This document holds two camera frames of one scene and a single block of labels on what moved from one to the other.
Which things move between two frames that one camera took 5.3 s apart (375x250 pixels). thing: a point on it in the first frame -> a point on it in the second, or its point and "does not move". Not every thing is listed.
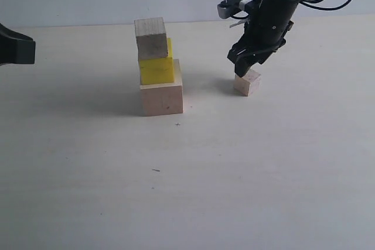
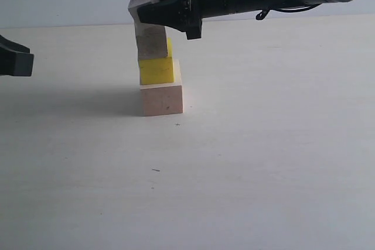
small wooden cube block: (248, 84) -> (140, 0)
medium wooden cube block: (151, 38) does not move
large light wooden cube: (162, 99) does not move
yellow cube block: (157, 70) does not move
